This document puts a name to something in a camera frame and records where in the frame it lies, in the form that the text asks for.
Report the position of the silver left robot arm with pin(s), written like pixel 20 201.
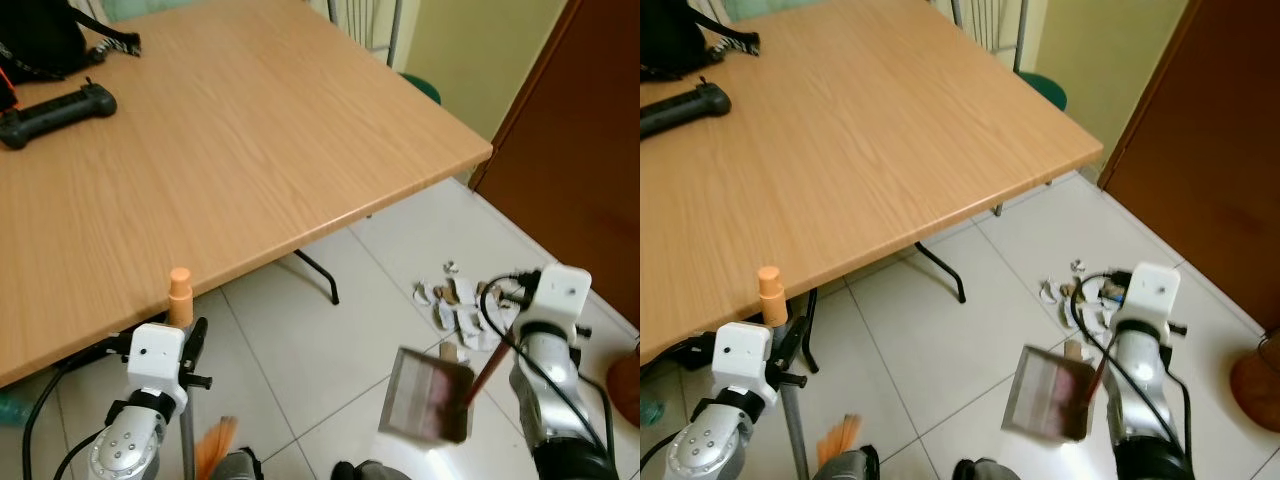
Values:
pixel 125 445
pixel 715 450

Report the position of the crumpled white paper scraps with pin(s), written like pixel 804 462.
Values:
pixel 1090 295
pixel 460 310

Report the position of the green plastic bottle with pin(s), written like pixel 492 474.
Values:
pixel 650 410
pixel 8 405

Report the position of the red plastic bucket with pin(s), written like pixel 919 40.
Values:
pixel 1258 385
pixel 625 390

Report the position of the brown wooden door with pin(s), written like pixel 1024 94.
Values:
pixel 1200 150
pixel 580 150

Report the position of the metal chair with green seat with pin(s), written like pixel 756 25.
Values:
pixel 422 88
pixel 1045 90

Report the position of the black handheld controller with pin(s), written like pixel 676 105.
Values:
pixel 680 108
pixel 60 112

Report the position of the black backpack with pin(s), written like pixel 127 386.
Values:
pixel 40 35
pixel 675 35

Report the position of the orange and black battery pack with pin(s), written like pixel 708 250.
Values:
pixel 5 90

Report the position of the green framed glass panel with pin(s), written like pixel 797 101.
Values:
pixel 770 8
pixel 150 8

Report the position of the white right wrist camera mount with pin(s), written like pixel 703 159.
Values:
pixel 1150 300
pixel 555 295

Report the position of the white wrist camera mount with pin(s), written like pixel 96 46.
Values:
pixel 742 360
pixel 555 295
pixel 155 360
pixel 1150 300

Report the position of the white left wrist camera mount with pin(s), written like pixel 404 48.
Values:
pixel 155 360
pixel 742 360

